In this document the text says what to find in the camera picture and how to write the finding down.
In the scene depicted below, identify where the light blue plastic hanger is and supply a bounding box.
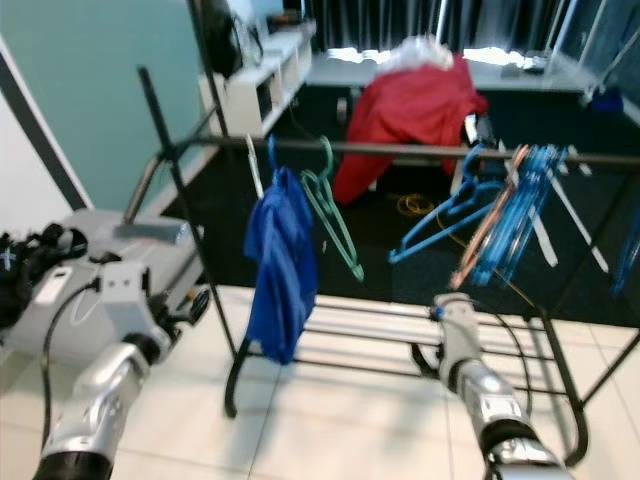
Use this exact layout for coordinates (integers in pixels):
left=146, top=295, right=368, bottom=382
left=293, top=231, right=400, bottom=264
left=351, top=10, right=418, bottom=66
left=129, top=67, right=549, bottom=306
left=390, top=145, right=506, bottom=266

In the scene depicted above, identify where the copper pink hanger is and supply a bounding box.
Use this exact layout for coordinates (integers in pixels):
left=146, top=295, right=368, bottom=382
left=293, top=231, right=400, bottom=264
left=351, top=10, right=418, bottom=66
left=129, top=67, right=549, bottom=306
left=450, top=145, right=531, bottom=291

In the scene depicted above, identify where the grey flat box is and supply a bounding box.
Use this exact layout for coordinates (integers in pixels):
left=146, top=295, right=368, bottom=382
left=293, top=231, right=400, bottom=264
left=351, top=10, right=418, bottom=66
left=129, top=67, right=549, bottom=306
left=112, top=222, right=179, bottom=242

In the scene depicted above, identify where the blue hanging garment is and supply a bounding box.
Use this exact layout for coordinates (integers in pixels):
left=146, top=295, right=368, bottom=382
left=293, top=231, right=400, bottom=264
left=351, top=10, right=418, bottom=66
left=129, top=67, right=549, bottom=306
left=243, top=165, right=319, bottom=366

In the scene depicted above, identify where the grey padded ottoman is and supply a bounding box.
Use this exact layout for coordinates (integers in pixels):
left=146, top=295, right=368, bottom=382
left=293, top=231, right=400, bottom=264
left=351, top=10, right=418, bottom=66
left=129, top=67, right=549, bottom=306
left=2, top=208, right=191, bottom=366

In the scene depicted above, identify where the small white device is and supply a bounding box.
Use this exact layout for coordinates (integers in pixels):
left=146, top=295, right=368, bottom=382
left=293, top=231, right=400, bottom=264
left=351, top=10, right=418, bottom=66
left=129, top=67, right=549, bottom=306
left=32, top=265, right=74, bottom=306

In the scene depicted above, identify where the black backpack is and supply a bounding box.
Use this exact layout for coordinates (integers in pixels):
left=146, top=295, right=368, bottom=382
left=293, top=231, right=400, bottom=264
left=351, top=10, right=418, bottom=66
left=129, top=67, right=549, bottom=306
left=0, top=225, right=89, bottom=326

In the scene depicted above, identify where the white shelf unit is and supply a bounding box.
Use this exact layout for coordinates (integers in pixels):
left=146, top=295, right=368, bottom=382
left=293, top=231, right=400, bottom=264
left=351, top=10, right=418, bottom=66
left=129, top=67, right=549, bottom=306
left=210, top=22, right=316, bottom=139

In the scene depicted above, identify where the black metal clothes rack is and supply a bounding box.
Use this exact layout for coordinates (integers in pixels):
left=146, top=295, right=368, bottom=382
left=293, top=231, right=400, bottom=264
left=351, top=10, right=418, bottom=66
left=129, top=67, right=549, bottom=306
left=125, top=65, right=640, bottom=469

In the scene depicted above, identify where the black bag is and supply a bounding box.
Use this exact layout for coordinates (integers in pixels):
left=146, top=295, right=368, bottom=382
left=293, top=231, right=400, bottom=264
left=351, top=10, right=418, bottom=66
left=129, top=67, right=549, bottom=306
left=200, top=0, right=261, bottom=76

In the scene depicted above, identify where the red cloth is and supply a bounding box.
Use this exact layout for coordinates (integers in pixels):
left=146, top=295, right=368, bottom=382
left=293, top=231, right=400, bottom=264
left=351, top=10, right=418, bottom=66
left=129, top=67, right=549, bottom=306
left=332, top=58, right=489, bottom=206

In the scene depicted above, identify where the dark curtain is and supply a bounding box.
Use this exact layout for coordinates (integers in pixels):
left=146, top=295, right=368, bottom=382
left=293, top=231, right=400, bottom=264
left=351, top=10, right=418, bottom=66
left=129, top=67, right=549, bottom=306
left=300, top=0, right=576, bottom=51

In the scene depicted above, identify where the bunch of blue hangers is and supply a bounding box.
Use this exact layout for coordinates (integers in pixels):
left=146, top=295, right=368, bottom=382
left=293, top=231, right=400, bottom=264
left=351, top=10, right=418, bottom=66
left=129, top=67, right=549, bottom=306
left=465, top=143, right=571, bottom=289

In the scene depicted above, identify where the white plastic bag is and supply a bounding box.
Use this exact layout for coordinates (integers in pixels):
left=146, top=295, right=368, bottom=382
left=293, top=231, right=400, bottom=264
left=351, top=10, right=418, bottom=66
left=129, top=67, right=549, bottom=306
left=380, top=35, right=456, bottom=73

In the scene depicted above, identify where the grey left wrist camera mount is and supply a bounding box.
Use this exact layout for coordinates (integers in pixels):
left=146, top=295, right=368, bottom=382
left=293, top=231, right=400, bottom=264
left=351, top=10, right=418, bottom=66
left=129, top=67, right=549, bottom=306
left=110, top=262, right=179, bottom=339

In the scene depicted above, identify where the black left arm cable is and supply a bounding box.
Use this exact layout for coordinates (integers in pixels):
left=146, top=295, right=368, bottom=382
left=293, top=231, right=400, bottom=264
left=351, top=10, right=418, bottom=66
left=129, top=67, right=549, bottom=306
left=42, top=278, right=106, bottom=451

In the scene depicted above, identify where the green wire hanger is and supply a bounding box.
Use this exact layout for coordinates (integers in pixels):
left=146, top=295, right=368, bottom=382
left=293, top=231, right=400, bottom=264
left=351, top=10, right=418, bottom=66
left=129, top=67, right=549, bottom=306
left=300, top=135, right=365, bottom=284

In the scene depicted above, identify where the yellow coiled cable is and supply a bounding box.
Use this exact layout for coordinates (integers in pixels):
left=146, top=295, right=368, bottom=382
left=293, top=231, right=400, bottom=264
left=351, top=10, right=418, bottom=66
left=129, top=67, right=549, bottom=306
left=395, top=193, right=436, bottom=218

